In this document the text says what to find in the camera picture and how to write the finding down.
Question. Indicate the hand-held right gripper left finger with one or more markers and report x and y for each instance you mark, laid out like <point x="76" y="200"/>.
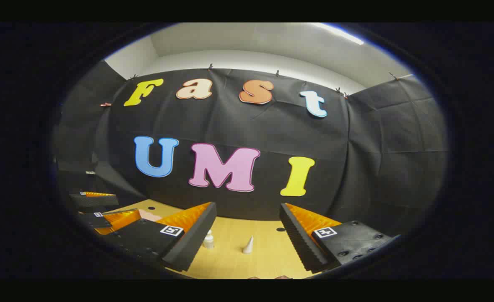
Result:
<point x="196" y="235"/>

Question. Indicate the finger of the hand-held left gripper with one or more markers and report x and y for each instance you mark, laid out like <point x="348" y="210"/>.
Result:
<point x="96" y="200"/>
<point x="94" y="221"/>

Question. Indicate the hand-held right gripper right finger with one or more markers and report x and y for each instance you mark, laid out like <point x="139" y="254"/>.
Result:
<point x="299" y="235"/>

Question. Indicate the small white dropper bottle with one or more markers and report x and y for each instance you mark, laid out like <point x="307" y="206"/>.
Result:
<point x="208" y="241"/>

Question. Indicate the white cone-shaped tube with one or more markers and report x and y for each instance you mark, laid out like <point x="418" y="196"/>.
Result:
<point x="248" y="246"/>

